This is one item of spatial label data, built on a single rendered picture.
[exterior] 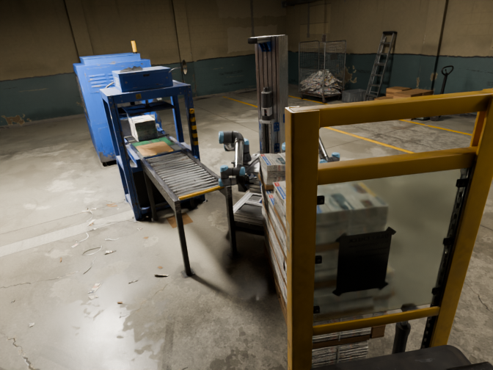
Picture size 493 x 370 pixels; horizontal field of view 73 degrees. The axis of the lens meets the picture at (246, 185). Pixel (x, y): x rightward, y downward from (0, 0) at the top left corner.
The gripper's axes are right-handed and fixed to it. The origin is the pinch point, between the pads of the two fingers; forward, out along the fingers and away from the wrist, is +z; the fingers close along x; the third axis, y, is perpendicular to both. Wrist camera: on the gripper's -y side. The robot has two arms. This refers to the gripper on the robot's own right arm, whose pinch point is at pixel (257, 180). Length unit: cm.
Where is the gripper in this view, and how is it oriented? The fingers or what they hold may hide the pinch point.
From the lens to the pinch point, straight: 300.4
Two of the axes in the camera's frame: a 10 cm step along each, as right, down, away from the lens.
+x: -1.5, -4.1, 9.0
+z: 9.9, -1.2, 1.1
